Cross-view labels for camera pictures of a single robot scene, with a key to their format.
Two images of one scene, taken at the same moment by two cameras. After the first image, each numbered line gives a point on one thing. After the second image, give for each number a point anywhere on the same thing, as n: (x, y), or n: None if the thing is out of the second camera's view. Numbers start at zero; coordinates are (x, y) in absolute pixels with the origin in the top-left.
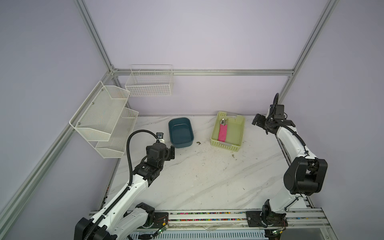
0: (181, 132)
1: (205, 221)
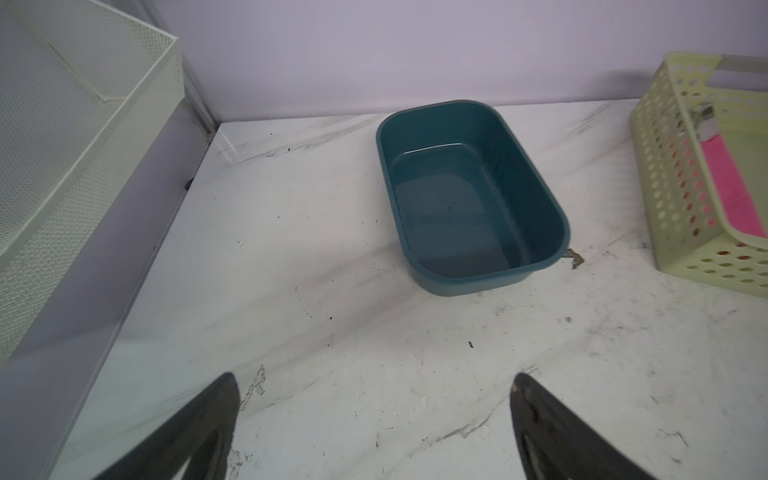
0: (472, 210)
1: None
